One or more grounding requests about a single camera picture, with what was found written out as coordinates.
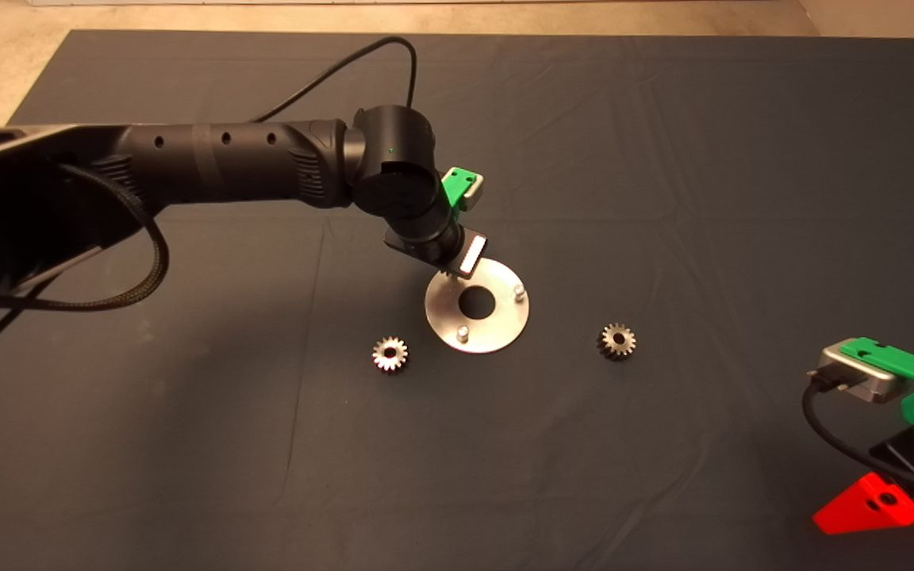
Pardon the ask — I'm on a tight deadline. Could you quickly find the thin black camera cable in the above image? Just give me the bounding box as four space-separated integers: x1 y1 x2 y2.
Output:
247 36 418 125

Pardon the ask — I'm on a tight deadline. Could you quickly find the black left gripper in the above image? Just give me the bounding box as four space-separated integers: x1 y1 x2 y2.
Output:
383 222 490 278

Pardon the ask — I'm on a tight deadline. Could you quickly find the dark grey table cloth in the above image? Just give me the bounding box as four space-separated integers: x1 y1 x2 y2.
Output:
0 29 914 571

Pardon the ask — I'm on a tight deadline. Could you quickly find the thick black camera cable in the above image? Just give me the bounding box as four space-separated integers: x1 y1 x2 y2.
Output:
800 377 914 502

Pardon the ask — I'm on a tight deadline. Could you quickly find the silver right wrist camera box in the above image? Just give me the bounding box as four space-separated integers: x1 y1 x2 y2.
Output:
806 341 908 405

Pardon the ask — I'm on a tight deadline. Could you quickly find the green left camera mount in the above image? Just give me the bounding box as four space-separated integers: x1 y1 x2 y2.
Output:
441 167 478 211

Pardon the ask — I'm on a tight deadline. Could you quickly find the round metal carrier plate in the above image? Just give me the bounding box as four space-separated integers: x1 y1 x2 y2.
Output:
425 258 531 355

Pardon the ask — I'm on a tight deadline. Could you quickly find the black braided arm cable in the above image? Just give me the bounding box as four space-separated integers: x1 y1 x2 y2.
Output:
0 163 171 312

